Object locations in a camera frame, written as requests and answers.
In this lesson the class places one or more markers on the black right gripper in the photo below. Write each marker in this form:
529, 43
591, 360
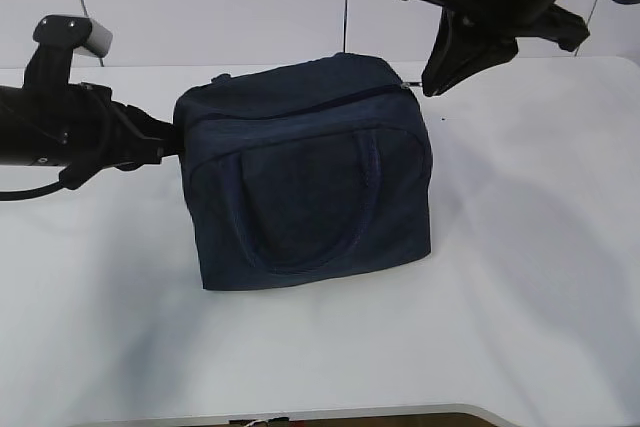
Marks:
457, 54

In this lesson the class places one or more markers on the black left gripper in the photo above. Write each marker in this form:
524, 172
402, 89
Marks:
108, 134

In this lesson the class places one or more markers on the navy blue lunch bag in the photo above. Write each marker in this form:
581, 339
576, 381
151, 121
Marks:
305, 173

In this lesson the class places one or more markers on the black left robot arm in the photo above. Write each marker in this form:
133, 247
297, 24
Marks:
33, 124

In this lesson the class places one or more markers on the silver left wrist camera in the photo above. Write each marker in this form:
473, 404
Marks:
58, 39

